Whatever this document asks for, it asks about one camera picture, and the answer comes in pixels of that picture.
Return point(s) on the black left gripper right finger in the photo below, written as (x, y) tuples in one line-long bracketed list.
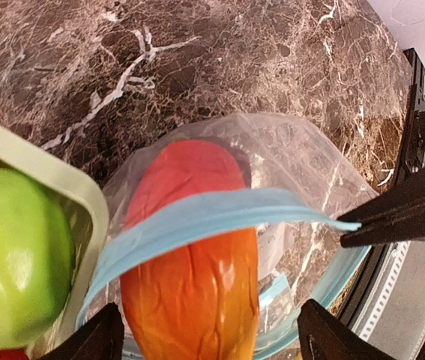
[(322, 336)]

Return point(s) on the orange pepper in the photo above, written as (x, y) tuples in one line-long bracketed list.
[(199, 301)]

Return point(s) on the green apple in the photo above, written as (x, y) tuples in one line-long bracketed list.
[(37, 258)]

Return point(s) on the black table front rail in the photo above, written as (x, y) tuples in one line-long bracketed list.
[(407, 300)]

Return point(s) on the green perforated plastic basket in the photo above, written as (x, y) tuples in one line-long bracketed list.
[(87, 212)]

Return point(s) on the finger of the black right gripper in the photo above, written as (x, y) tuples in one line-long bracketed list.
[(399, 211), (382, 235)]

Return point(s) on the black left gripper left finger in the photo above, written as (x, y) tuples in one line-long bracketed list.
[(102, 338)]

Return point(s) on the white slotted cable duct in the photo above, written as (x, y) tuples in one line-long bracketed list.
[(382, 289)]

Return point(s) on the small clear zip bag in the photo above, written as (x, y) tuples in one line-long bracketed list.
[(298, 184)]

